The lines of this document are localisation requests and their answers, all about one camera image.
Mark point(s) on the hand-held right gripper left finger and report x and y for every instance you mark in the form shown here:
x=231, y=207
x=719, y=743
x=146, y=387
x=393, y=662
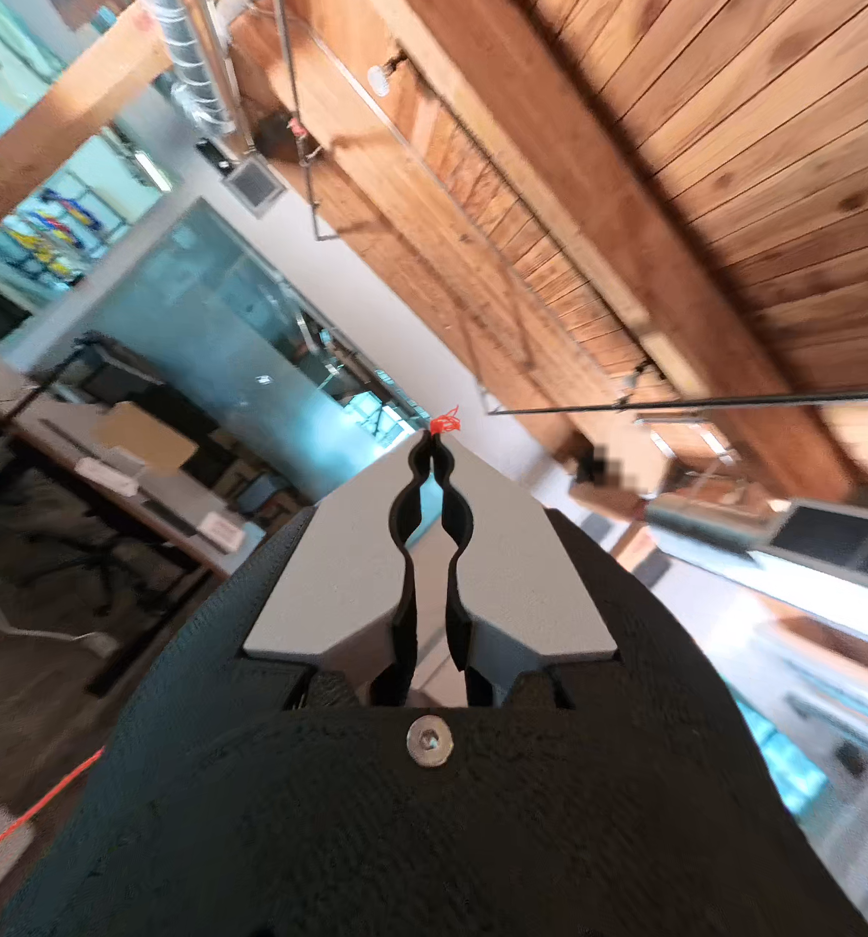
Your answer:
x=332, y=586

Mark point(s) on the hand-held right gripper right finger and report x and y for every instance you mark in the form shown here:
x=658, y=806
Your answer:
x=529, y=586

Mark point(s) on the long wooden desk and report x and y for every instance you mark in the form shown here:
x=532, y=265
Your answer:
x=97, y=476

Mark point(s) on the tan chair back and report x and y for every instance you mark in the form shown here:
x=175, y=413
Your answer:
x=144, y=435

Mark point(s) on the shelf with coloured bins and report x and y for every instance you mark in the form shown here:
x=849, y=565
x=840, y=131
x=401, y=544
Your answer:
x=46, y=234

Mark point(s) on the white wall vent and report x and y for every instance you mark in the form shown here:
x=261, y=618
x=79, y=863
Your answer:
x=254, y=183

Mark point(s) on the narrow silver air duct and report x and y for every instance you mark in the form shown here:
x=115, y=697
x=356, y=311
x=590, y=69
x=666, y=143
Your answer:
x=200, y=66

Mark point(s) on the wooden post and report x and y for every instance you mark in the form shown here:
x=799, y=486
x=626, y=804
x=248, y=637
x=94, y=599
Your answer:
x=61, y=103

